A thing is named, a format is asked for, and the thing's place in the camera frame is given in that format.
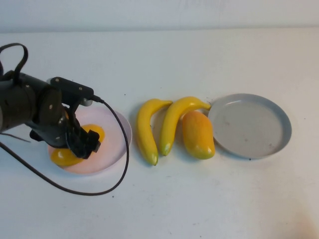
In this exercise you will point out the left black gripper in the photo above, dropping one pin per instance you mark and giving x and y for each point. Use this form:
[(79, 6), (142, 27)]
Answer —
[(49, 117)]

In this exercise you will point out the all yellow plastic mango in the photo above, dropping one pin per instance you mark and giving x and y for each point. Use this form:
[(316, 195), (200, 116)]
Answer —
[(61, 158)]

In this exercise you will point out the yellow plastic banana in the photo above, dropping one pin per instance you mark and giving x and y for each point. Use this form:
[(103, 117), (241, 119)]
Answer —
[(145, 134), (172, 119)]

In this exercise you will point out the orange blushed plastic mango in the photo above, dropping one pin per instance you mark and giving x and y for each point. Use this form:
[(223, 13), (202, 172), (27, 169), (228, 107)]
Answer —
[(197, 137)]

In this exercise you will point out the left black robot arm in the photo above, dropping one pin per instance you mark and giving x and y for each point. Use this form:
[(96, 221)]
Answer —
[(15, 107)]

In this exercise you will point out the pink round plate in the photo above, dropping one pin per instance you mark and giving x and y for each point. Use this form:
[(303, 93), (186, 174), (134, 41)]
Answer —
[(112, 149)]

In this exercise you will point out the grey round plate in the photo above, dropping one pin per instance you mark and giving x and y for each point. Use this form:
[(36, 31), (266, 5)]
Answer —
[(249, 129)]

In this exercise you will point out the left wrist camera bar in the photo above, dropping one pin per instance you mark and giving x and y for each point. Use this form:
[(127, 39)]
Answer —
[(69, 85)]

